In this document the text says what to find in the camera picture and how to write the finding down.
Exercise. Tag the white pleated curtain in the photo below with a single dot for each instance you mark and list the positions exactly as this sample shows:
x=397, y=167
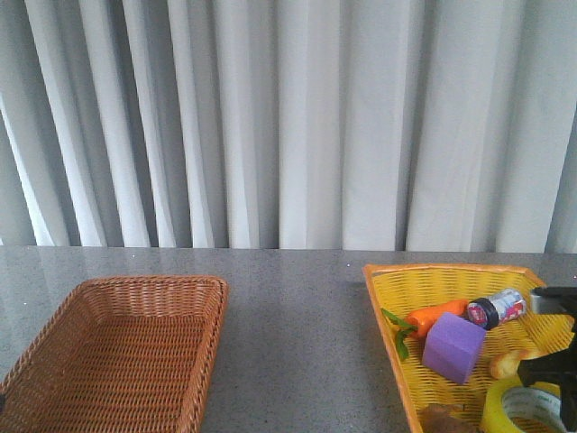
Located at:
x=442, y=126

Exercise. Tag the orange toy carrot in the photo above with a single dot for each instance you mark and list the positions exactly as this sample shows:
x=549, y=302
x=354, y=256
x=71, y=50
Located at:
x=418, y=322

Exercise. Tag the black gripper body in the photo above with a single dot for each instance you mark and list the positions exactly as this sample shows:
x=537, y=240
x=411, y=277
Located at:
x=557, y=368

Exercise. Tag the brown toy animal figure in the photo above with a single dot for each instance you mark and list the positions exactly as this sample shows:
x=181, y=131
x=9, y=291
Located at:
x=438, y=417

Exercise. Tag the yellow woven plastic basket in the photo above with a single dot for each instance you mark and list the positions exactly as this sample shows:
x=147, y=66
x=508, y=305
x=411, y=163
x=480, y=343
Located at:
x=402, y=288

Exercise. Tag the purple foam cube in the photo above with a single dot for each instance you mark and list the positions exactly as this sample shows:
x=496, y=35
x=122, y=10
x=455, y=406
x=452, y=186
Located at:
x=452, y=348

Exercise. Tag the toy bread croissant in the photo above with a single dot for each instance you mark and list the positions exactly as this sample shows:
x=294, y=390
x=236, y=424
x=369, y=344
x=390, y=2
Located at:
x=505, y=365

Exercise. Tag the small printed jar black lid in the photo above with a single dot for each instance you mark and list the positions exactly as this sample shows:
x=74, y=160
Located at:
x=496, y=309

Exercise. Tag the yellow tape roll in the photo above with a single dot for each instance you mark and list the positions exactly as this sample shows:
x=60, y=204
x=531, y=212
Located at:
x=511, y=407

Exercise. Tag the brown wicker basket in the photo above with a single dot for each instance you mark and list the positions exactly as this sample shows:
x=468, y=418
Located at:
x=120, y=354

